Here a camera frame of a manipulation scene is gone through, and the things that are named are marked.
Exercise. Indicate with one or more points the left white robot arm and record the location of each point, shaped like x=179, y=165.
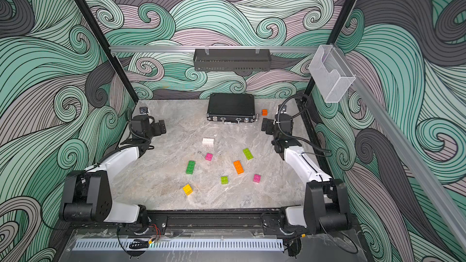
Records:
x=87, y=196

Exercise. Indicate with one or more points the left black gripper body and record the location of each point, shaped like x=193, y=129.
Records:
x=156, y=130

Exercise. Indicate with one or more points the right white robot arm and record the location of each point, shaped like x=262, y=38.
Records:
x=326, y=204

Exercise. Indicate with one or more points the black wall-mounted tray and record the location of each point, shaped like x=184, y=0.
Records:
x=232, y=60

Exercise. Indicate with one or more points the pink lego brick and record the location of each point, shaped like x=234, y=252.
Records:
x=209, y=156
x=257, y=178

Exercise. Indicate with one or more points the aluminium wall rail right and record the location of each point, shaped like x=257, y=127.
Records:
x=442, y=201

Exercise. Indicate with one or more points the clear plastic wall bin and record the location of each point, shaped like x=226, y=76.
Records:
x=331, y=72

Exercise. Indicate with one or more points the lime green small lego brick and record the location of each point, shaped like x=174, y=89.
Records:
x=224, y=180

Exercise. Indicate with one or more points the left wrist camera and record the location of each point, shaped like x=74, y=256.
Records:
x=144, y=110

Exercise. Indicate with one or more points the lime green long lego brick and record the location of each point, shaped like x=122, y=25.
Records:
x=248, y=154

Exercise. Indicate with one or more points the white lego brick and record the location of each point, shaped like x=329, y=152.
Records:
x=208, y=141

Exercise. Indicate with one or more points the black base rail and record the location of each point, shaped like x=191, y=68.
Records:
x=270, y=221

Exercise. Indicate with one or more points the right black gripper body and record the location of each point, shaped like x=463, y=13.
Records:
x=270, y=128

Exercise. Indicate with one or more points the white slotted cable duct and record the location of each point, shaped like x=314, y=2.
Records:
x=182, y=244

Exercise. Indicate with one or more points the black case on table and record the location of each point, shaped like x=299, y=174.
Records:
x=231, y=108

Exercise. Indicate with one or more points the dark green long lego brick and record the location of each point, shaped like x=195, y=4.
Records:
x=190, y=167

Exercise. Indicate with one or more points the orange long lego brick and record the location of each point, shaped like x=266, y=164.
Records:
x=238, y=167

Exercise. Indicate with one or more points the yellow lego brick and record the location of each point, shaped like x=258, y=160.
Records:
x=187, y=189

